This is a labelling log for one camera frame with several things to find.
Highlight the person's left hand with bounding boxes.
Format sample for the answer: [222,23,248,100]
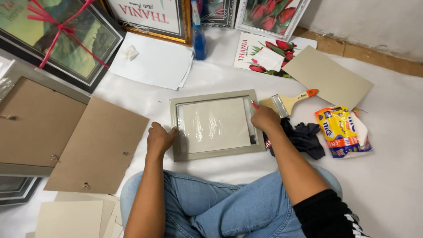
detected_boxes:
[147,122,178,156]

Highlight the person's right hand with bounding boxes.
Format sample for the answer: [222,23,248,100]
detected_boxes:
[250,106,282,133]

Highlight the red utility knife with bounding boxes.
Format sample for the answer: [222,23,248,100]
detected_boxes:
[250,99,272,149]

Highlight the dark grey cloth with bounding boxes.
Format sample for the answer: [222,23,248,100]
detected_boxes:
[264,117,326,160]

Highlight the small white paper piece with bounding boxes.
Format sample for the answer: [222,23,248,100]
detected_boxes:
[252,47,285,72]

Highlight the red tulip printed sheet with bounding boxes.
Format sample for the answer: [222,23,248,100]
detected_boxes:
[233,32,318,79]

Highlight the beige cardboard sheet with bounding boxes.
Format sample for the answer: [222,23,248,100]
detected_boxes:
[282,45,374,111]

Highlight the yellow blue plastic packet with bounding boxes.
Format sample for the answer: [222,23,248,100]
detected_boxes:
[315,106,373,159]

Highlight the person's blue jeans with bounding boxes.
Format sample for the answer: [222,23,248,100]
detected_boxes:
[120,165,343,238]

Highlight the blue spray bottle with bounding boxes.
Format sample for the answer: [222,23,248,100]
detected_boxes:
[191,0,207,61]

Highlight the stack of white paper sheets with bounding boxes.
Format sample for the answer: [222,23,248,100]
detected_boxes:
[108,32,195,91]

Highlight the person's black sleeve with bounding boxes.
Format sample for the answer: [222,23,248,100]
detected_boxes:
[293,189,371,238]

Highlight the crumpled white tissue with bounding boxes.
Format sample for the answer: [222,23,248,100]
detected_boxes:
[123,45,139,61]

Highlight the brown backing board with hooks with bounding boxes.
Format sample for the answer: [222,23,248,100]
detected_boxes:
[44,96,150,195]

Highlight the pile of beige card sheets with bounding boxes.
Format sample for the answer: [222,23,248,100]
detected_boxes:
[26,191,124,238]

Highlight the stack of dark frames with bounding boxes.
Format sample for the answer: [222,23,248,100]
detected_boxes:
[0,176,43,207]

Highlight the wooden paintbrush orange handle tip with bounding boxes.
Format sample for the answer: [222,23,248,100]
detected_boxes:
[259,89,319,118]

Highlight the white frame with tulip picture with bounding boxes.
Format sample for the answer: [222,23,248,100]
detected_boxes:
[235,0,312,42]

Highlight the ornate silver picture frame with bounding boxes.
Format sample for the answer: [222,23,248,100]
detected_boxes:
[200,0,238,29]

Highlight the gold picture frame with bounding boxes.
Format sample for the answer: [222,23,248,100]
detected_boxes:
[99,0,193,47]

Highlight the black frame with landscape picture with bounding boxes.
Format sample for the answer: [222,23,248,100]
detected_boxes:
[0,0,126,94]

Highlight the red plastic string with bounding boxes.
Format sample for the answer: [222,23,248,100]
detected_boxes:
[27,0,110,70]

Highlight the large silver frame brown back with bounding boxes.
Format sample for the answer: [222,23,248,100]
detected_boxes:
[0,50,91,177]

